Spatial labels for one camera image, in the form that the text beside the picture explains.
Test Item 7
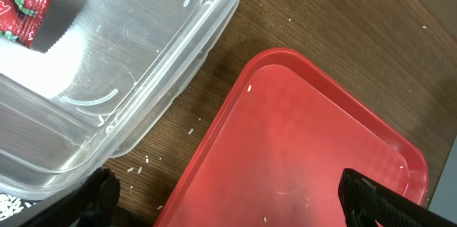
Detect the white crumpled paper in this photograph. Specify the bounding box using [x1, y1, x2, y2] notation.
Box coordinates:
[1, 19, 86, 99]

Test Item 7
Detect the red serving tray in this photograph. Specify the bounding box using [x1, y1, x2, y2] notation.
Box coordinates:
[156, 48, 428, 226]

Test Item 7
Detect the grey dishwasher rack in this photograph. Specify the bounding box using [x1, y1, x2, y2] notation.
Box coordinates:
[428, 140, 457, 223]

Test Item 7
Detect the clear plastic waste bin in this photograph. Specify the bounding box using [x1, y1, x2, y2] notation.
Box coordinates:
[1, 0, 240, 200]

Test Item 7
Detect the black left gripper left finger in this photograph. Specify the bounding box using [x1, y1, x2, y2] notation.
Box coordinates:
[17, 168, 120, 227]

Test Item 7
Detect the white rice pile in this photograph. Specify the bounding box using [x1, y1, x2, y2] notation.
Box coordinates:
[0, 193, 33, 221]

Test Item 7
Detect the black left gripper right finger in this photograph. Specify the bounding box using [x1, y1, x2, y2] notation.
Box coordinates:
[338, 168, 456, 227]

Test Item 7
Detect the red and white wrapper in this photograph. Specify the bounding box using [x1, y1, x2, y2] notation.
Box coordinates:
[1, 0, 51, 48]

